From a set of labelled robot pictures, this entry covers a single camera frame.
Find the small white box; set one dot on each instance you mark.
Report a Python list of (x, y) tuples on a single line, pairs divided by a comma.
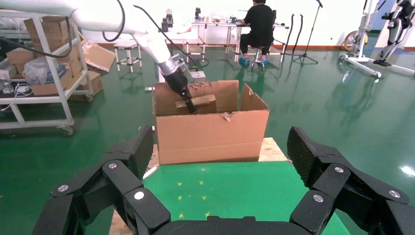
[(6, 72)]

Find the green table cloth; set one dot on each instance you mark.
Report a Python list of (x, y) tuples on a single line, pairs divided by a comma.
[(227, 188)]

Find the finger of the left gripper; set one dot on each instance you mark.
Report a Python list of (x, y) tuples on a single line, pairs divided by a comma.
[(190, 103)]

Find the white square stool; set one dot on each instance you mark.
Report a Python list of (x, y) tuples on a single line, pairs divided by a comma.
[(194, 48), (126, 45)]

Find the large brown cardboard box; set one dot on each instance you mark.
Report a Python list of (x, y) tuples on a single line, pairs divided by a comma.
[(52, 30)]

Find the long white desk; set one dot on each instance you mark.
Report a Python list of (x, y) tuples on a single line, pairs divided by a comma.
[(214, 24)]

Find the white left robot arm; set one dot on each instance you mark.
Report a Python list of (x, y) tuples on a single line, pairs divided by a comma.
[(152, 45)]

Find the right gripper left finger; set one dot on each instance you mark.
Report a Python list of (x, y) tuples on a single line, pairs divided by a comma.
[(120, 175)]

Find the yellow wheel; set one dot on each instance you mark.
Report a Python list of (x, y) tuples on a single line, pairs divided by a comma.
[(348, 40)]

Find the large open cardboard carton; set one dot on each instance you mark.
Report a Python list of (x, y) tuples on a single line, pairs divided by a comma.
[(210, 139)]

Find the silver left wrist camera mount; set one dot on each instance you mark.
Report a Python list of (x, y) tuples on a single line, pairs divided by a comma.
[(198, 77)]

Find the black bent tube stand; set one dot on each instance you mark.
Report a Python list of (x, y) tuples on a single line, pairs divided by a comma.
[(298, 32), (289, 32)]

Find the white humanoid robot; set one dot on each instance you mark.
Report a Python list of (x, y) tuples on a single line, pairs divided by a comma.
[(394, 29)]

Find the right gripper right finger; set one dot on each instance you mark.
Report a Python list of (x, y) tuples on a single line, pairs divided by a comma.
[(334, 178)]

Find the white support stand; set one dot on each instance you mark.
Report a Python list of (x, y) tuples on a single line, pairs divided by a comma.
[(360, 60)]

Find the white wheeled shelf rack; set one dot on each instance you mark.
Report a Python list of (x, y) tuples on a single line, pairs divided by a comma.
[(35, 98)]

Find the chrome stool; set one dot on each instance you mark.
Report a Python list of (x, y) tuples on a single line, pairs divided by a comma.
[(257, 58)]

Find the seated person in black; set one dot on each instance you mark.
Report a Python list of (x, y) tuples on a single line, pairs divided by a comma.
[(259, 22)]

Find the black tripod microphone stand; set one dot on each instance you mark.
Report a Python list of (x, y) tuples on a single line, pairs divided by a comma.
[(304, 55)]

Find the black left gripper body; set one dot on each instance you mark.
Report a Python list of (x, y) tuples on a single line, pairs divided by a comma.
[(177, 82)]

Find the clear plastic bag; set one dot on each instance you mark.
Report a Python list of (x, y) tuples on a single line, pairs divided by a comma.
[(37, 69)]

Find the leaning cardboard sheet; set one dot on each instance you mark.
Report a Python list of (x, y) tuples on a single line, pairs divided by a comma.
[(99, 58)]

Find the black bottle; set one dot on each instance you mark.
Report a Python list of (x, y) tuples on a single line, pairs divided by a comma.
[(164, 25)]

